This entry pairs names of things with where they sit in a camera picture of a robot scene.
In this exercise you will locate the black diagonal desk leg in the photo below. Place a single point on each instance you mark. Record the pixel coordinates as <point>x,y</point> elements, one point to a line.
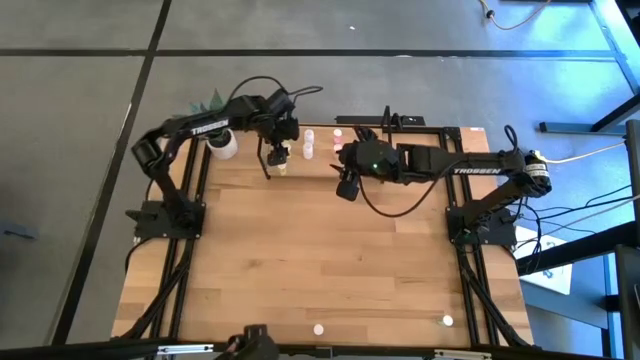
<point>615,114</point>

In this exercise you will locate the black aluminium table frame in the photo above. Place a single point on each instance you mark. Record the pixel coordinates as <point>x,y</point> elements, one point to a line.
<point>452,134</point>

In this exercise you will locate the black metal desk bar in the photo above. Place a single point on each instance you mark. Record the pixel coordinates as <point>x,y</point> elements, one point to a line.
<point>575,250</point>

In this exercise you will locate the white plant pot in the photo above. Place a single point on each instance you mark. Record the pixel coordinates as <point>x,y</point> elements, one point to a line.
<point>225,149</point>

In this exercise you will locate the black front frame rail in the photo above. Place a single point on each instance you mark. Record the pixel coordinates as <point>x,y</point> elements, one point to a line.
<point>100,351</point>

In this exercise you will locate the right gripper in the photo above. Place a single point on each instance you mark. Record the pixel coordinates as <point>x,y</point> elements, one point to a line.
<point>372,160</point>

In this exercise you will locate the black jointed device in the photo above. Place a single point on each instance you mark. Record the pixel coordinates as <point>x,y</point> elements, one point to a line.
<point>257,342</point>

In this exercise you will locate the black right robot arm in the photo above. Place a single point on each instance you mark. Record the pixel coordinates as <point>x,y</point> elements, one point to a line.
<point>475,162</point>

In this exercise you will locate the wooden shelf black frame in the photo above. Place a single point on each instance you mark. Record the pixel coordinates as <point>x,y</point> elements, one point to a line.
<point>320,167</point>

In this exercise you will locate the green medicine bottle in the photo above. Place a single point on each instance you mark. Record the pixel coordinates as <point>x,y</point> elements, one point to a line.
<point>447,320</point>

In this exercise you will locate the yellow power plug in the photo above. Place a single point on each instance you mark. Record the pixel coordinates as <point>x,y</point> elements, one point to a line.
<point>537,156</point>

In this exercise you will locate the black bar device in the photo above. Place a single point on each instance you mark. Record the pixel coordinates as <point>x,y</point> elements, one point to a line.
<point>350,120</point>

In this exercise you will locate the pink medicine bottle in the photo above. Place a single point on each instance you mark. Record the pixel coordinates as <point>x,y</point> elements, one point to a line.
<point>318,329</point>
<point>337,147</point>
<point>337,133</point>

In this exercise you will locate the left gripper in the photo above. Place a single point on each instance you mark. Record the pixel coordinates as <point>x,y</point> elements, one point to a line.
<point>280,127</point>

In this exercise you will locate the silver metal bracket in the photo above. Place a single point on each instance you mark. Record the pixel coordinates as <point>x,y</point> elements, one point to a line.
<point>185,349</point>
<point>462,355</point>

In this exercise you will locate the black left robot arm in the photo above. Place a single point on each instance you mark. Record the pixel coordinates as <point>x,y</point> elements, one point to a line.
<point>210,125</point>

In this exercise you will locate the white printed sheet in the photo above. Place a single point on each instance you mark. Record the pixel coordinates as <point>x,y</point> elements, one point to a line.
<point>555,270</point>

